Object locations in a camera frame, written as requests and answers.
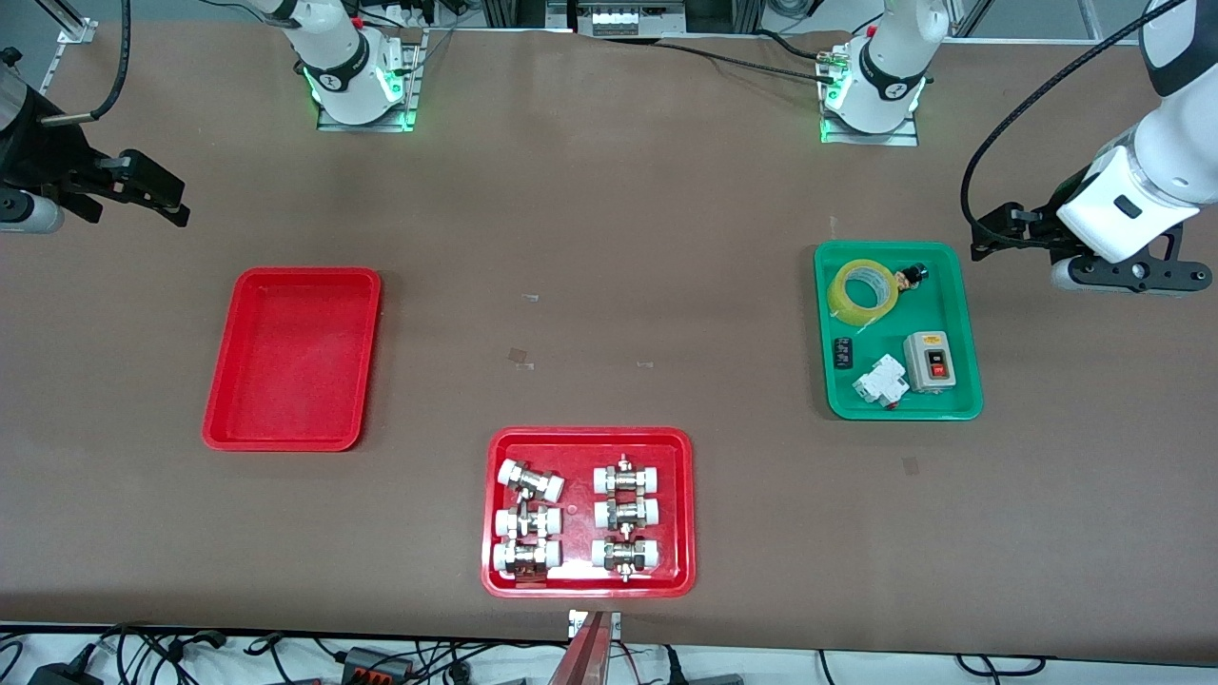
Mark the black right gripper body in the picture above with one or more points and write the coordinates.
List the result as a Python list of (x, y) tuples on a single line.
[(40, 162)]

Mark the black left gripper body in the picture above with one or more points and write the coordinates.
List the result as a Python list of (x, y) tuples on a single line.
[(1045, 228)]

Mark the yellow tape roll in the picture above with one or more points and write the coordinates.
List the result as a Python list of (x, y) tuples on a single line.
[(861, 290)]

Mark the green plastic tray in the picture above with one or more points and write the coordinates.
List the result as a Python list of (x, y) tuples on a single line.
[(899, 323)]

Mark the empty red plastic tray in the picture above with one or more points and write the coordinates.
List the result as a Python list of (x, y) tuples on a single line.
[(295, 362)]

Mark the red tray with fittings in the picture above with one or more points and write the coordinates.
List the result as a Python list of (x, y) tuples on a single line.
[(580, 514)]

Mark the small black gold connector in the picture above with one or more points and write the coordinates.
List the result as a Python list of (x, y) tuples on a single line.
[(912, 278)]

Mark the white circuit breaker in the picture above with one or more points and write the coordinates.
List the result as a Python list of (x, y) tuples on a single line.
[(880, 382)]

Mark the small black electronic component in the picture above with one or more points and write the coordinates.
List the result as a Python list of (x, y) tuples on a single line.
[(843, 353)]

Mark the white terminal block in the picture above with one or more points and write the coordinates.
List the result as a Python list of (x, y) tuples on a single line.
[(614, 21)]

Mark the white metal pipe fitting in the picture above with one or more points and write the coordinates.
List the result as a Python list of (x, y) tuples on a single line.
[(526, 557), (531, 480), (626, 514), (628, 478), (625, 555), (528, 522)]

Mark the black power adapter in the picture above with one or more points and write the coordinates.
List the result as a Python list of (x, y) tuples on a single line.
[(62, 674)]

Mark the black orange connector block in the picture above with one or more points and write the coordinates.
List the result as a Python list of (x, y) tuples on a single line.
[(379, 664)]

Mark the red aluminium profile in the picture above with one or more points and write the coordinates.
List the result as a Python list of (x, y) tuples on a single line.
[(580, 661)]

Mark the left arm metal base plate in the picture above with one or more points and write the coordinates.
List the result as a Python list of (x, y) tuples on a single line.
[(899, 136)]

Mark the grey switch box red button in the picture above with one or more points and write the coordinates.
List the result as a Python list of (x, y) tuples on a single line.
[(931, 362)]

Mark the aluminium frame profile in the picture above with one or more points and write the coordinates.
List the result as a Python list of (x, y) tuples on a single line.
[(67, 24)]

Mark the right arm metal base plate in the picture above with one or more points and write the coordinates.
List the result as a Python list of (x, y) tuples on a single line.
[(333, 126)]

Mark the small metal bracket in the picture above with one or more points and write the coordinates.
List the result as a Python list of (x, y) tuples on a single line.
[(577, 623)]

